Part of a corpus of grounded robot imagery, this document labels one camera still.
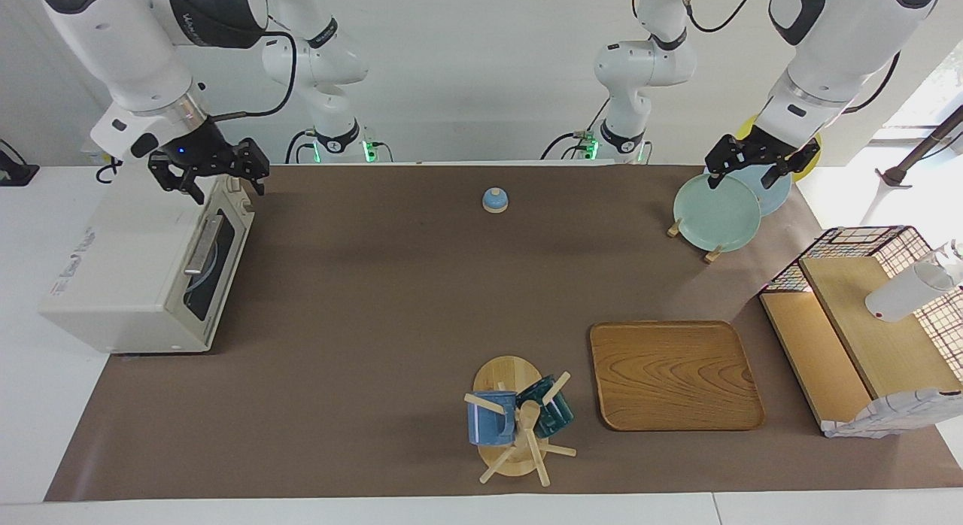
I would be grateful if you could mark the pale green racked plate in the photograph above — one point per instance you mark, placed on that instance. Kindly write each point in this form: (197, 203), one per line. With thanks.
(715, 216)

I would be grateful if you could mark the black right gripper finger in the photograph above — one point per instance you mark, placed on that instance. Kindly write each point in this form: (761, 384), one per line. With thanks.
(254, 164)
(192, 186)

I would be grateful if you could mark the dark green ceramic mug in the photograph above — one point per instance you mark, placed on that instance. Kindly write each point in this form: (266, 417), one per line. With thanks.
(555, 416)

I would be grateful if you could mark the blue ceramic mug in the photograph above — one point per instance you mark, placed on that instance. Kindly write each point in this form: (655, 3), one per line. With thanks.
(487, 423)

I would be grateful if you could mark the wooden mug tree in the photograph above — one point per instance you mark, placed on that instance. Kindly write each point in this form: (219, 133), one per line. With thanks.
(505, 374)

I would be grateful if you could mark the light blue racked plate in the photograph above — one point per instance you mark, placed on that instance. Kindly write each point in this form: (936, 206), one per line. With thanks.
(771, 198)

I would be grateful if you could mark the white wall socket strip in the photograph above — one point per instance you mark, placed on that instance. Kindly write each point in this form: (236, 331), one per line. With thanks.
(94, 155)

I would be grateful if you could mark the white checked cloth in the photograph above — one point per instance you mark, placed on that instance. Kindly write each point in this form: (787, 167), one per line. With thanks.
(895, 412)

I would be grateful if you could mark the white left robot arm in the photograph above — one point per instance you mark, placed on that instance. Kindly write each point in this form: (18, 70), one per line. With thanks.
(843, 51)

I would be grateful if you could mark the wooden serving tray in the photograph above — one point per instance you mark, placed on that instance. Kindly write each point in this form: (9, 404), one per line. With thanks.
(677, 374)

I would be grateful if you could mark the blue service bell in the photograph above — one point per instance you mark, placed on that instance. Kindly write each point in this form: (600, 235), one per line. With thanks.
(495, 201)

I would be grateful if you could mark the white tumbler cup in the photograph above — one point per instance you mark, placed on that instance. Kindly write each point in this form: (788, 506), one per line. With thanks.
(903, 295)

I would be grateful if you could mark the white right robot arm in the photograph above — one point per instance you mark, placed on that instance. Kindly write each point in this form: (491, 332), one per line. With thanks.
(120, 51)

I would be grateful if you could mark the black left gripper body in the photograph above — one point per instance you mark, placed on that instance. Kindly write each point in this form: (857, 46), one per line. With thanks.
(764, 147)

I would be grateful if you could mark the black desk device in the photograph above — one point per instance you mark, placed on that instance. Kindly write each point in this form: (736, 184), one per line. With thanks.
(15, 171)

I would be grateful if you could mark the brown table mat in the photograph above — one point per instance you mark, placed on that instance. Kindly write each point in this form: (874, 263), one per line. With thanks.
(361, 344)

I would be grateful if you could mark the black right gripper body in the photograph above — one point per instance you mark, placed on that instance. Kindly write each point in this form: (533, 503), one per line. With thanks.
(199, 155)

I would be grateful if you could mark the dark metal pole stand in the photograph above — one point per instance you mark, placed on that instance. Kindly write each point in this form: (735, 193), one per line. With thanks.
(921, 149)

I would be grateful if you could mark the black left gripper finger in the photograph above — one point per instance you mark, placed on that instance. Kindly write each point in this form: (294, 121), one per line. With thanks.
(715, 174)
(775, 175)

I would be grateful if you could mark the cream toaster oven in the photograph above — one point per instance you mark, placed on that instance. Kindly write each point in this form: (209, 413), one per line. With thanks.
(128, 262)

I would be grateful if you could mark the yellow racked plate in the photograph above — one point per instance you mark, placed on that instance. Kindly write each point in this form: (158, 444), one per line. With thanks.
(805, 168)

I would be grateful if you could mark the wooden plate rack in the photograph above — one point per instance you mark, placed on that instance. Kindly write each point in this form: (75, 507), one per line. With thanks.
(713, 255)

